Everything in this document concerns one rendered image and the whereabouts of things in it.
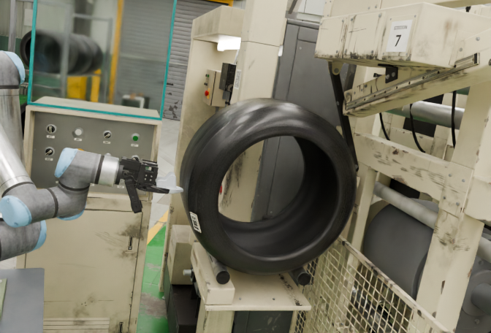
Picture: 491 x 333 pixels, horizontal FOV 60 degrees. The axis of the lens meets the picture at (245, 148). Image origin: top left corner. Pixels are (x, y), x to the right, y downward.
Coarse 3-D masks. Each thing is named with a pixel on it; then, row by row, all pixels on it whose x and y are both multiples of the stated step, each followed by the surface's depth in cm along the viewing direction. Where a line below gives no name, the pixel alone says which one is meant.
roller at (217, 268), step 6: (210, 258) 146; (210, 264) 145; (216, 264) 140; (222, 264) 139; (216, 270) 137; (222, 270) 136; (216, 276) 135; (222, 276) 135; (228, 276) 135; (222, 282) 135
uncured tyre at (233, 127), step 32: (224, 128) 127; (256, 128) 126; (288, 128) 128; (320, 128) 132; (192, 160) 131; (224, 160) 126; (320, 160) 163; (352, 160) 140; (192, 192) 128; (320, 192) 164; (352, 192) 139; (192, 224) 132; (224, 224) 160; (256, 224) 164; (288, 224) 166; (320, 224) 157; (224, 256) 133; (256, 256) 135; (288, 256) 138
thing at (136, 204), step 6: (126, 180) 130; (132, 180) 130; (126, 186) 130; (132, 186) 131; (132, 192) 131; (132, 198) 131; (138, 198) 133; (132, 204) 132; (138, 204) 132; (132, 210) 133; (138, 210) 133
